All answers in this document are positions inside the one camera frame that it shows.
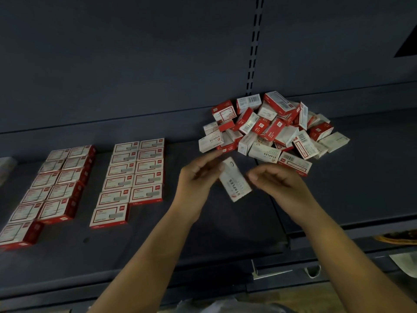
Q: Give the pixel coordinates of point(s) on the pile of red white boxes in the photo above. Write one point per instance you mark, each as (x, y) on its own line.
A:
(273, 130)

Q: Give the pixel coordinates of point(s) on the dark metal shelf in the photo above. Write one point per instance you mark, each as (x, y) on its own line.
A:
(130, 55)

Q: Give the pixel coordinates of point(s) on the brown packaged items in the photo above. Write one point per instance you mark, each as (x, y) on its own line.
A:
(397, 238)

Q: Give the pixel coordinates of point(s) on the person's left forearm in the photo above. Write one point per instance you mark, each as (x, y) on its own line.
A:
(146, 264)

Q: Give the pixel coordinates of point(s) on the white paper card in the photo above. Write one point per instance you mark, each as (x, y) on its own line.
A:
(270, 273)

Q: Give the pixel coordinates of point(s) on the person's left hand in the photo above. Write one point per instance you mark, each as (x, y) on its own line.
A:
(194, 189)

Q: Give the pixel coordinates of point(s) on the person's grey clothing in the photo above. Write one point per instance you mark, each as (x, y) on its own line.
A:
(231, 307)

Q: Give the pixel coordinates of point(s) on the person's right forearm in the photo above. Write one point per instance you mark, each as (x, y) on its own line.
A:
(355, 257)

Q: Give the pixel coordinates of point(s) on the person's right hand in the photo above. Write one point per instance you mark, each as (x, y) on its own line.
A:
(286, 192)

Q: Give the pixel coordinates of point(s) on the clear packaged insoles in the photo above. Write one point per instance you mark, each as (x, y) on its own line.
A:
(405, 264)

